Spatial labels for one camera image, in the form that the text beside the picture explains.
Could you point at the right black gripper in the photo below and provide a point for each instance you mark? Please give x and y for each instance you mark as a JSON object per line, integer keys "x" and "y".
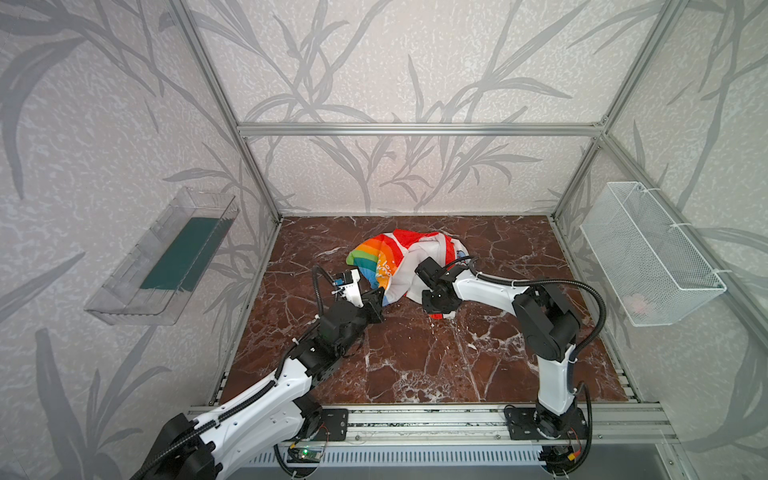
{"x": 437, "y": 300}

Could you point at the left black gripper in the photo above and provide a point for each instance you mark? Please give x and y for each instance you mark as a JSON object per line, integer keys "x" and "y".
{"x": 372, "y": 303}

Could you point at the colourful rainbow kids jacket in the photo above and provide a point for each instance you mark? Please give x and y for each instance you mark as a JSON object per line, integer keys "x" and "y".
{"x": 389, "y": 260}

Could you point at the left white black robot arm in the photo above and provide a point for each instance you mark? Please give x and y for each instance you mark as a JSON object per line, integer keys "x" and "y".
{"x": 277, "y": 408}

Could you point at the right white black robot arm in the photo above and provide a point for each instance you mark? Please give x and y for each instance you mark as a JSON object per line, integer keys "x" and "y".
{"x": 549, "y": 323}

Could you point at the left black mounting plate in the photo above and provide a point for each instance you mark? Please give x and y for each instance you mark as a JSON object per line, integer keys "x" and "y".
{"x": 324, "y": 424}

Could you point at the black mounting plate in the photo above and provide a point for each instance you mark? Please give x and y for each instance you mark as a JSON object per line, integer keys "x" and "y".
{"x": 324, "y": 424}
{"x": 519, "y": 423}

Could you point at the left green circuit board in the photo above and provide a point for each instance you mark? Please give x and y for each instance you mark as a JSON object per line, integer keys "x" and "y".
{"x": 305, "y": 454}

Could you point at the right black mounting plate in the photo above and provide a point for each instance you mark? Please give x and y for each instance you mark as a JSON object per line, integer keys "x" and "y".
{"x": 519, "y": 423}

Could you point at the pink object in basket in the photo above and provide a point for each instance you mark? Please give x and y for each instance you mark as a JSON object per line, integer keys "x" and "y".
{"x": 636, "y": 304}

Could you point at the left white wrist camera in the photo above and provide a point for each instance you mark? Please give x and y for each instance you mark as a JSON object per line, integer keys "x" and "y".
{"x": 346, "y": 287}

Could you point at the clear plastic wall tray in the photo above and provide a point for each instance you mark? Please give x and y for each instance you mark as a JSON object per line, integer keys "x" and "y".
{"x": 153, "y": 284}

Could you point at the right circuit board with wires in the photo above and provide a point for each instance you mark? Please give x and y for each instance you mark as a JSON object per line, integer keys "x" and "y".
{"x": 560, "y": 458}

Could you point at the white wire mesh basket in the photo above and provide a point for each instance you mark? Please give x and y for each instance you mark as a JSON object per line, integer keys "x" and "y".
{"x": 641, "y": 249}

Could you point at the aluminium frame of enclosure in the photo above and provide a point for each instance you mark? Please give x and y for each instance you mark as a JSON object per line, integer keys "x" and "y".
{"x": 600, "y": 133}

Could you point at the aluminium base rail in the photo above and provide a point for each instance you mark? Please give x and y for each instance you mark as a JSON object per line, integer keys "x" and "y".
{"x": 484, "y": 424}

